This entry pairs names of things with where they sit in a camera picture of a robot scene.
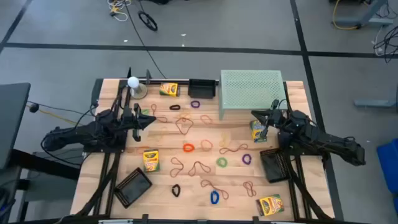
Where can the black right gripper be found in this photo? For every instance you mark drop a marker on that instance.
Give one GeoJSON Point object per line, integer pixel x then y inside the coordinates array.
{"type": "Point", "coordinates": [273, 116]}

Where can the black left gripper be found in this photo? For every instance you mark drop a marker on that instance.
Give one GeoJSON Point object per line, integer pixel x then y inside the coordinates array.
{"type": "Point", "coordinates": [136, 121]}

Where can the green spiral wrist coil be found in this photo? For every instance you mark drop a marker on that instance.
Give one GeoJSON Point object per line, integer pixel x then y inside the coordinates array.
{"type": "Point", "coordinates": [217, 162]}
{"type": "Point", "coordinates": [145, 111]}

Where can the black spiral wrist coil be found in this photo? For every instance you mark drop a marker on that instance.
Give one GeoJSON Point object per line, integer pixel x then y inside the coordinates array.
{"type": "Point", "coordinates": [173, 190]}
{"type": "Point", "coordinates": [171, 107]}

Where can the yellow crayon box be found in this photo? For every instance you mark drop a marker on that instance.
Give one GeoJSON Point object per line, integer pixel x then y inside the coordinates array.
{"type": "Point", "coordinates": [168, 89]}
{"type": "Point", "coordinates": [270, 205]}
{"type": "Point", "coordinates": [151, 160]}
{"type": "Point", "coordinates": [258, 132]}

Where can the black plastic mesh basket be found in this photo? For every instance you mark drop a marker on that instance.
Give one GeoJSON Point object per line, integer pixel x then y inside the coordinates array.
{"type": "Point", "coordinates": [133, 188]}
{"type": "Point", "coordinates": [273, 166]}
{"type": "Point", "coordinates": [201, 89]}

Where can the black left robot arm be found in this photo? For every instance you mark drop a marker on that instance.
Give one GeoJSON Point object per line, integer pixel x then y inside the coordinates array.
{"type": "Point", "coordinates": [71, 137]}

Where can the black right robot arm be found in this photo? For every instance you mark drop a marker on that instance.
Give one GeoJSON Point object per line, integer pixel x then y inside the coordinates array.
{"type": "Point", "coordinates": [335, 143]}

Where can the black desk base beam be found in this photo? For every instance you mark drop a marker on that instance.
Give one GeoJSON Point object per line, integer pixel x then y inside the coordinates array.
{"type": "Point", "coordinates": [46, 163]}

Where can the dark grey desk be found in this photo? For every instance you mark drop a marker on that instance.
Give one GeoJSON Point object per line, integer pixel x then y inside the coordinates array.
{"type": "Point", "coordinates": [12, 124]}

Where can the green perforated metal shelf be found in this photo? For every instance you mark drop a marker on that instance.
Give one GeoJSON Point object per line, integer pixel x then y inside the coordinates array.
{"type": "Point", "coordinates": [252, 88]}

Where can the white bulb table lamp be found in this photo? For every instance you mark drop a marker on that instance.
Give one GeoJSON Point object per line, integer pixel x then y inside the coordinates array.
{"type": "Point", "coordinates": [133, 82]}

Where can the blue spiral wrist coil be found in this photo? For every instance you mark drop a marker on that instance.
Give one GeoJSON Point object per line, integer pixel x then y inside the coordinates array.
{"type": "Point", "coordinates": [211, 197]}

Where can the black hoop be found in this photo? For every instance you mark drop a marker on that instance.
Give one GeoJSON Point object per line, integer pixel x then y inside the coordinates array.
{"type": "Point", "coordinates": [140, 13]}

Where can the silver aluminium bar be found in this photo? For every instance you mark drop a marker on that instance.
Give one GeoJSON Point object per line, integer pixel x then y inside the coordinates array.
{"type": "Point", "coordinates": [283, 222]}
{"type": "Point", "coordinates": [115, 221]}

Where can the grey base bar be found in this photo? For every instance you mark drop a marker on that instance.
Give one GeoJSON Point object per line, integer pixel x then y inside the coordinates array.
{"type": "Point", "coordinates": [373, 103]}

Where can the blue plastic bin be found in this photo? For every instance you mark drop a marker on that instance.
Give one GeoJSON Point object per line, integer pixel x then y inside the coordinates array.
{"type": "Point", "coordinates": [388, 168]}

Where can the grey table base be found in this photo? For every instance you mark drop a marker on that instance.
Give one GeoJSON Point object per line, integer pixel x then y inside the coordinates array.
{"type": "Point", "coordinates": [373, 21]}

